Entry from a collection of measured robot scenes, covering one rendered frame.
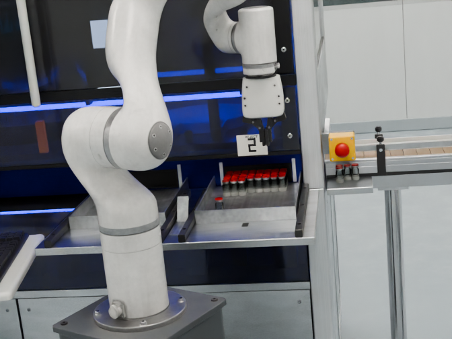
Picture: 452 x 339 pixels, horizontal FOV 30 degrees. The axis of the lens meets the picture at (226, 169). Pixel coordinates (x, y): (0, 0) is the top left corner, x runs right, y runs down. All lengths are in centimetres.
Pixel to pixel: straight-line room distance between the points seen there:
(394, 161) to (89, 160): 112
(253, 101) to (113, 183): 52
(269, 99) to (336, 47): 493
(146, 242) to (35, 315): 111
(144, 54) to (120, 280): 44
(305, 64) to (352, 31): 462
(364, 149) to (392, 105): 454
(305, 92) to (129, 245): 88
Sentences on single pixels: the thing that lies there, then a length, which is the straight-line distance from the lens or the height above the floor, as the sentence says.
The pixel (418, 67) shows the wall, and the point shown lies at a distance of 700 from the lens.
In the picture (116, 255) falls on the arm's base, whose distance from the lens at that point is 165.
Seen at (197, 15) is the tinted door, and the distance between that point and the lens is 235.
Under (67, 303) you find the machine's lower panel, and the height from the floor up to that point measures 56.
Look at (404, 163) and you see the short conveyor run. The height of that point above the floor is 91.
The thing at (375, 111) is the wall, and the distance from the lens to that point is 704.
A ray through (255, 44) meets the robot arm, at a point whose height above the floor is 133.
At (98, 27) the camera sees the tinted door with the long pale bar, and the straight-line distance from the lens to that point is 241.
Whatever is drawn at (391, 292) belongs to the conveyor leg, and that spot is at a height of 49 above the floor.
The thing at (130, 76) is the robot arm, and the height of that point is 134.
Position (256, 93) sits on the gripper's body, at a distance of 203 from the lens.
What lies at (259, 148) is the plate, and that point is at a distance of 238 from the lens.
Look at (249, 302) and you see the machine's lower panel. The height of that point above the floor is 54.
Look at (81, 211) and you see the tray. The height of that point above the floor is 90.
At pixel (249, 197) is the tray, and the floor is 88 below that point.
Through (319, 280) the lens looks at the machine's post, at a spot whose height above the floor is 60.
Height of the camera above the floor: 155
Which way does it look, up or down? 14 degrees down
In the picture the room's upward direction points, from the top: 5 degrees counter-clockwise
